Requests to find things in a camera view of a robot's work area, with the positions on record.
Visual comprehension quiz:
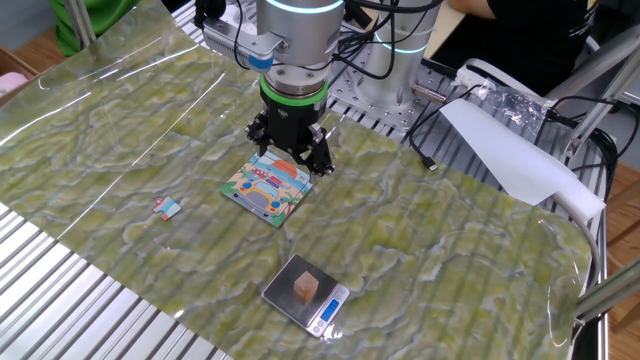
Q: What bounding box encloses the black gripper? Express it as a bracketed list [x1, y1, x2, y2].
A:
[244, 94, 335, 177]

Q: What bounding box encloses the small wooden cube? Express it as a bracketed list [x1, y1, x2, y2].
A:
[292, 270, 320, 305]

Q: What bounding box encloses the silver digital pocket scale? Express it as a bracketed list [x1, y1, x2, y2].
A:
[261, 253, 351, 338]

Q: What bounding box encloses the cartoon bus puzzle board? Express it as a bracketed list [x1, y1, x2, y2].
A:
[220, 150, 315, 229]

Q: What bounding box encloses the green marble pattern mat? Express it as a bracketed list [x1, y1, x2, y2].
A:
[0, 0, 601, 360]

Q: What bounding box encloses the white paper sheet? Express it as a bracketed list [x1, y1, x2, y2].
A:
[438, 98, 607, 224]

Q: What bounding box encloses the green cloth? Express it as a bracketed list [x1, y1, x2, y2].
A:
[48, 0, 141, 57]

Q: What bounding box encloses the clear plastic wrap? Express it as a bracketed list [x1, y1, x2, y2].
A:
[457, 64, 556, 139]

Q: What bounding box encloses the person in black shirt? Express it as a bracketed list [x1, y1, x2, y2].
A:
[432, 0, 601, 96]

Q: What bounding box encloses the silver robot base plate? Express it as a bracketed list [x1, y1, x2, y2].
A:
[327, 57, 454, 135]

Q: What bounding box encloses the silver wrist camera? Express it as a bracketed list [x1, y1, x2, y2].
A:
[202, 18, 281, 71]

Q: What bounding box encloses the black usb cable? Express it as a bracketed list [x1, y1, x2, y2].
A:
[407, 84, 484, 174]

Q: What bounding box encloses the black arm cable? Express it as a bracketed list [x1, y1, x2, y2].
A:
[232, 0, 444, 81]

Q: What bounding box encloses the aluminium frame post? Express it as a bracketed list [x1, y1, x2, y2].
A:
[573, 257, 640, 324]
[63, 0, 97, 50]
[563, 47, 640, 160]

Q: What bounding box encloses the black cable bundle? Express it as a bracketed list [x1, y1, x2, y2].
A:
[547, 94, 640, 201]

